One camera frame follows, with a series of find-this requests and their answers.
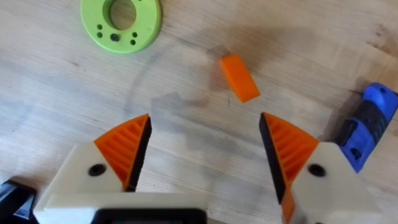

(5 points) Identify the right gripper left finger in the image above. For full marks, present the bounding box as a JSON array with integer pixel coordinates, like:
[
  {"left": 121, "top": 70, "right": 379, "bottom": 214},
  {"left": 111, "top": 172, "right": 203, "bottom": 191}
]
[{"left": 35, "top": 113, "right": 153, "bottom": 212}]

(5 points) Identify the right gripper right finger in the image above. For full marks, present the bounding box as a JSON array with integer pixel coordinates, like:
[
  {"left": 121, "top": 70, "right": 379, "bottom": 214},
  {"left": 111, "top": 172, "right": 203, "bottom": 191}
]
[{"left": 259, "top": 111, "right": 384, "bottom": 224}]

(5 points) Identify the blue electric screwdriver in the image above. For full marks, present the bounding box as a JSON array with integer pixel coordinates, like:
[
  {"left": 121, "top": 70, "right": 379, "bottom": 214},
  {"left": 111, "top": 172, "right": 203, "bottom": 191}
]
[{"left": 334, "top": 82, "right": 398, "bottom": 174}]

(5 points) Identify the orange ribbed wedge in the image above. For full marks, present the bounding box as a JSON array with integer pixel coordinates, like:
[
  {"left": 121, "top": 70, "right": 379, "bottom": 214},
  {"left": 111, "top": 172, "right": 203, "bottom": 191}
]
[{"left": 219, "top": 54, "right": 261, "bottom": 103}]

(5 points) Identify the green disc with holes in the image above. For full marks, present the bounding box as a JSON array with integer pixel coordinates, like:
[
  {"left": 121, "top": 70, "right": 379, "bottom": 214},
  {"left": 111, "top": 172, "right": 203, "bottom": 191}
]
[{"left": 80, "top": 0, "right": 163, "bottom": 55}]

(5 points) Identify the black rail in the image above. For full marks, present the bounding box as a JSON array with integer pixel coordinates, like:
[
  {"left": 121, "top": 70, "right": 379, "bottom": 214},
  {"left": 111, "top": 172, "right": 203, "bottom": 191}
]
[{"left": 0, "top": 180, "right": 37, "bottom": 224}]

